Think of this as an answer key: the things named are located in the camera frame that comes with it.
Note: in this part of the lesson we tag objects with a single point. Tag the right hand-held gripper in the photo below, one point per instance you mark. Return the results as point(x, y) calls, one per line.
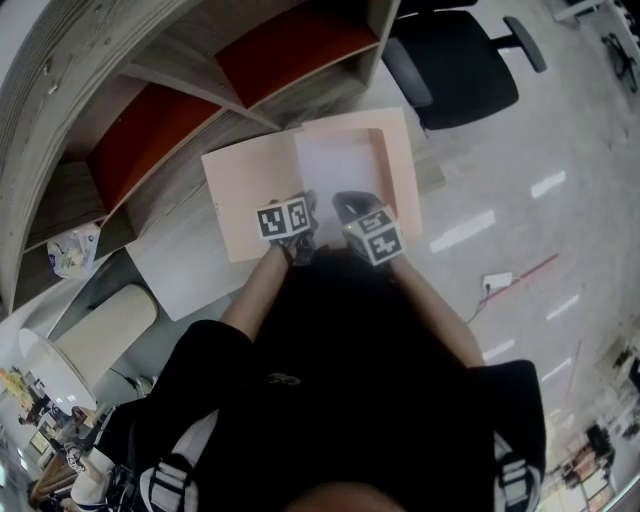
point(380, 240)

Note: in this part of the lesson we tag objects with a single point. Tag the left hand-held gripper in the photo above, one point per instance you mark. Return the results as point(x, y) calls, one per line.
point(280, 222)

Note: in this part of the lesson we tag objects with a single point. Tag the white A4 paper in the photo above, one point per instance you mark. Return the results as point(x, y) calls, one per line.
point(335, 160)

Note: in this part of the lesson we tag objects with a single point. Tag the pink folder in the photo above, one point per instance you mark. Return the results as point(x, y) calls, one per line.
point(240, 190)

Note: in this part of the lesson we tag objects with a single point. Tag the person's right forearm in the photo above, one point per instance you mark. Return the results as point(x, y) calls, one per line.
point(435, 315)

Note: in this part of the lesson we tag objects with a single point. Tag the person's left forearm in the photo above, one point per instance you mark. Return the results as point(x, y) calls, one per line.
point(255, 295)

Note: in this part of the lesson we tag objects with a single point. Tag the grey wooden shelf desk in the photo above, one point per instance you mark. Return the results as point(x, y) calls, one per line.
point(165, 210)

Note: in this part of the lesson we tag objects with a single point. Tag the white power strip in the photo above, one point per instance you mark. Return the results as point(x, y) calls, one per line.
point(497, 281)

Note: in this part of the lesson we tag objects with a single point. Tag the person's black t-shirt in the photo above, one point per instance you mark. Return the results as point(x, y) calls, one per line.
point(360, 375)

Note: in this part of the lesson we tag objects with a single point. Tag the black office chair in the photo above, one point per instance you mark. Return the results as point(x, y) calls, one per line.
point(460, 65)

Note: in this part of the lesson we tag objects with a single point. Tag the plastic bag of tissues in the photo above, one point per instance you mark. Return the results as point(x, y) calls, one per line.
point(72, 252)

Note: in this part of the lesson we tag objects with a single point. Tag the person's face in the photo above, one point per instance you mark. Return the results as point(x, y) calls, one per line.
point(345, 500)

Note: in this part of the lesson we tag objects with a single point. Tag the black chair base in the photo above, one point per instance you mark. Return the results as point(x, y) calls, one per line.
point(622, 60)

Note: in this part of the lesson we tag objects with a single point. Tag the yellow flowers in vase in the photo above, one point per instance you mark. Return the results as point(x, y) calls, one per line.
point(12, 382)

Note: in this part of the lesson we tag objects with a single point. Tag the white round table ribbed pedestal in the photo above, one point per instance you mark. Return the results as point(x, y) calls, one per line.
point(105, 325)

